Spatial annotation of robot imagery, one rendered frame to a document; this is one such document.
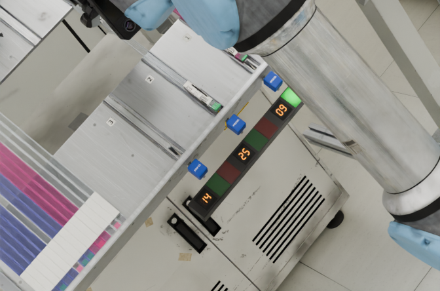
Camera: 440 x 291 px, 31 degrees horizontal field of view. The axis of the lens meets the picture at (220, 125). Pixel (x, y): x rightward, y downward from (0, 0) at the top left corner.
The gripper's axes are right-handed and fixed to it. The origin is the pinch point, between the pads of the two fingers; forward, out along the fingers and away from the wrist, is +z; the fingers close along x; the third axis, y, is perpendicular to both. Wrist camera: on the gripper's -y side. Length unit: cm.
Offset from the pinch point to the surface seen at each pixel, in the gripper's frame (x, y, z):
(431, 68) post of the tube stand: -49, -59, 26
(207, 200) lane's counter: 14.1, -37.8, -6.0
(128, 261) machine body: 30, -34, 34
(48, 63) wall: -14, 44, 180
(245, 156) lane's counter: 3.5, -38.0, -6.1
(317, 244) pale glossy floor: -7, -70, 64
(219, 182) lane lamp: 10.2, -37.4, -6.0
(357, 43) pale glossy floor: -75, -46, 102
